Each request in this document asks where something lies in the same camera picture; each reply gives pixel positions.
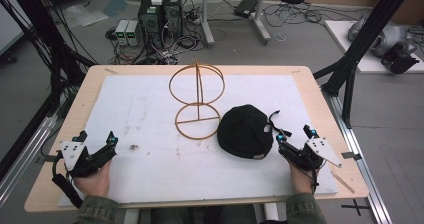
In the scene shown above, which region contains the grey tape strip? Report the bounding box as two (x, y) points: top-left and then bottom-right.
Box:
(341, 151), (363, 161)
(35, 154), (58, 165)

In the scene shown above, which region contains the person's right hand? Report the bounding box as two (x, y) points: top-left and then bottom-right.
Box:
(288, 161), (318, 196)

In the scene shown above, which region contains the thin wooden stick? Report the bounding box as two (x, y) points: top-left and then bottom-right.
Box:
(330, 171), (356, 195)

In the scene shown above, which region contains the grey desk leg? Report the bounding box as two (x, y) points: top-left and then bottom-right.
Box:
(251, 0), (273, 46)
(199, 0), (216, 48)

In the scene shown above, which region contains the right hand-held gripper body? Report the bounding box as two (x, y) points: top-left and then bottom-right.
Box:
(277, 137), (344, 172)

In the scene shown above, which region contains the person's left hand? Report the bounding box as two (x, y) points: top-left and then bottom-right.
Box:
(72, 158), (113, 199)

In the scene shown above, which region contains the flat black box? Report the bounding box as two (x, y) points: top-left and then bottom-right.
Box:
(233, 0), (259, 19)

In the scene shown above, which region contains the white floor platform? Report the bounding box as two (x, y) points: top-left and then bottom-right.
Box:
(324, 19), (424, 74)

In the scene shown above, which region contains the black device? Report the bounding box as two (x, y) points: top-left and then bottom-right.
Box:
(380, 43), (421, 75)

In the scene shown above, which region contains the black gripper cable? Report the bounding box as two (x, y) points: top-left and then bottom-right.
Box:
(50, 150), (84, 209)
(293, 150), (325, 195)

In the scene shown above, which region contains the black tape cross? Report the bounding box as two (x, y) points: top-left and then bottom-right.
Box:
(340, 198), (371, 217)

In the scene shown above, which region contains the black computer tower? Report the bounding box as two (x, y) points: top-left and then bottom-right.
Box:
(137, 0), (164, 49)
(162, 0), (184, 40)

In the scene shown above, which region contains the black cap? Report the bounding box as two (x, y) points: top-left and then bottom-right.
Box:
(216, 103), (293, 160)

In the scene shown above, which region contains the grey power supply unit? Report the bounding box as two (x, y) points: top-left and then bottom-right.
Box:
(114, 19), (130, 47)
(125, 19), (141, 48)

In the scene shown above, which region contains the grey robot shell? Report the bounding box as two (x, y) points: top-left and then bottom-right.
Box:
(347, 14), (418, 58)

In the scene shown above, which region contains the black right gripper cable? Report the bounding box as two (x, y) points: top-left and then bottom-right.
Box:
(293, 150), (325, 195)

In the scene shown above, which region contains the black metal frame stand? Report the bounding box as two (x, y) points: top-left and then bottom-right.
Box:
(0, 0), (98, 182)
(313, 0), (419, 129)

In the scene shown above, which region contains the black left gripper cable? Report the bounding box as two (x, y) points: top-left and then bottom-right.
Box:
(50, 150), (84, 209)

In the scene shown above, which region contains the tangle of floor cables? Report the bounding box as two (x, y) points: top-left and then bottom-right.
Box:
(263, 0), (364, 28)

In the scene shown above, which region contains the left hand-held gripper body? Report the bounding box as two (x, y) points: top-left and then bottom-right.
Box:
(51, 140), (118, 179)

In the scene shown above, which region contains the white foam mat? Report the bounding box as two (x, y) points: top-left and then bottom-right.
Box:
(57, 73), (340, 208)

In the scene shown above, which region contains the aluminium rail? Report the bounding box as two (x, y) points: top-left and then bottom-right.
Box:
(322, 87), (394, 224)
(0, 112), (61, 207)

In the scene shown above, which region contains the wooden hat stand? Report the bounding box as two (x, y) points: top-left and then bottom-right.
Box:
(168, 58), (227, 141)

